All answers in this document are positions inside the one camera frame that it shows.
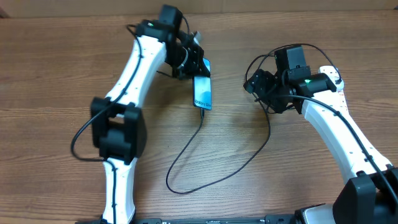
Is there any blue Galaxy smartphone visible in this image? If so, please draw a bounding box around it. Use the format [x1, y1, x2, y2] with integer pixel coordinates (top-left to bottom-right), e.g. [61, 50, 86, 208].
[193, 76, 212, 110]

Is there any black USB charging cable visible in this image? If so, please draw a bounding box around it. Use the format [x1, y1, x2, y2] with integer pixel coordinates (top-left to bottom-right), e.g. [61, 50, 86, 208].
[165, 43, 343, 195]

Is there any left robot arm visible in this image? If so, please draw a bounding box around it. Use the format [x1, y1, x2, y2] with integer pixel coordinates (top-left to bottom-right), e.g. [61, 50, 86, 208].
[90, 5, 212, 223]

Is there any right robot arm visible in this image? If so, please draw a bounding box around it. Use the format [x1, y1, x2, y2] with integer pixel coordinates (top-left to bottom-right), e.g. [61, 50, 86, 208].
[243, 44, 397, 224]

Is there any white charger plug adapter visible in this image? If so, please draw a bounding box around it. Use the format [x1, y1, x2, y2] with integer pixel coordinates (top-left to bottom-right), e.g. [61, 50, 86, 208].
[335, 78, 345, 91]

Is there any white power strip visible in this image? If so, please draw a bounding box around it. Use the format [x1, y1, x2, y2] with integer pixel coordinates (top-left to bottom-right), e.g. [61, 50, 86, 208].
[315, 65, 348, 113]

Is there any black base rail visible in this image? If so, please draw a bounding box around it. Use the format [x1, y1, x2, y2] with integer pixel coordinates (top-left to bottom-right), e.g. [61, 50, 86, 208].
[130, 214, 301, 224]

